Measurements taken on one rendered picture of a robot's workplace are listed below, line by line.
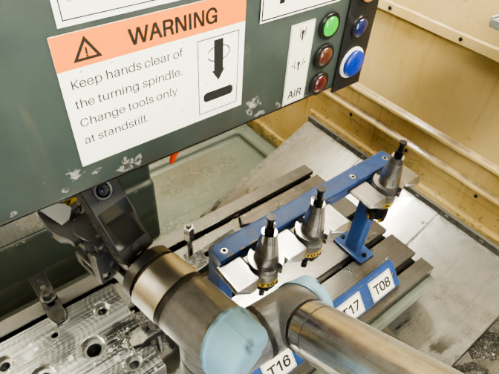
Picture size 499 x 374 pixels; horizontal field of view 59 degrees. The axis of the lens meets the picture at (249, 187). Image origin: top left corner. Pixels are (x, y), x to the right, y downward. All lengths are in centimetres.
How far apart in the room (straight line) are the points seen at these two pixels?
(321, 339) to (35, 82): 39
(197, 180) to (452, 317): 105
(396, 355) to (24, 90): 40
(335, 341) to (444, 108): 94
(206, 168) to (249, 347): 145
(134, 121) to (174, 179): 148
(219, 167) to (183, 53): 154
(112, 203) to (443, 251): 111
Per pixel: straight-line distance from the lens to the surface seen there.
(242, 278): 75
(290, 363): 101
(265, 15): 40
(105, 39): 33
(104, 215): 52
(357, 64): 52
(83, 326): 100
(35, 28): 31
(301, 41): 44
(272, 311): 60
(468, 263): 144
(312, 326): 56
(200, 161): 191
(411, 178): 100
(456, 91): 132
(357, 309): 110
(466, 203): 144
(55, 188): 37
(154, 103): 37
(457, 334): 138
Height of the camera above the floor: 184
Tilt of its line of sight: 44 degrees down
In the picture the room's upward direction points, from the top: 4 degrees clockwise
